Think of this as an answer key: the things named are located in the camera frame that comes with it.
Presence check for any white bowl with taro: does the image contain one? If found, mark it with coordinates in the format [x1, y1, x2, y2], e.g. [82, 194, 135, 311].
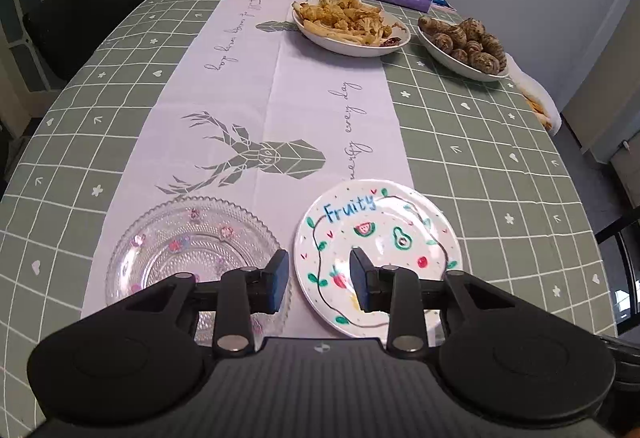
[417, 18, 510, 82]

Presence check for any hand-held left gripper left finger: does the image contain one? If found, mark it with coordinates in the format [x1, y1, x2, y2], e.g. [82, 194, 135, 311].
[107, 250, 291, 355]

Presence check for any fried cauliflower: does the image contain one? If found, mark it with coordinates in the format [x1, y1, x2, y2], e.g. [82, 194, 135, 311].
[295, 0, 403, 46]

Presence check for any black slat-back chair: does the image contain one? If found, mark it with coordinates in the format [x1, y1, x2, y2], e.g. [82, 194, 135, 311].
[595, 205, 640, 334]

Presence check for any clear glass flower plate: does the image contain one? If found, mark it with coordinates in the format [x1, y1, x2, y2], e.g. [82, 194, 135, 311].
[105, 195, 293, 344]

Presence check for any pile of taro roots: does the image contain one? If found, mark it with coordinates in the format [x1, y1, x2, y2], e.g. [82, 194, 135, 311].
[419, 16, 507, 71]

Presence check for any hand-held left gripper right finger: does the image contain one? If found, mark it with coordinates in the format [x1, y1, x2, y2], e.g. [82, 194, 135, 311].
[349, 247, 528, 353]

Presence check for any green checked tablecloth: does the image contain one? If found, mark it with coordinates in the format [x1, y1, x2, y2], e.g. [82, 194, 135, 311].
[0, 0, 618, 369]

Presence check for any white fruit-painted plate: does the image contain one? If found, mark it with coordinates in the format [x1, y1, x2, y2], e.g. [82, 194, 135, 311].
[294, 179, 462, 330]

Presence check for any white plate with cauliflower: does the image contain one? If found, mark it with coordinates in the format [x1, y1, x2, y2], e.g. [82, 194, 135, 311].
[292, 0, 412, 57]

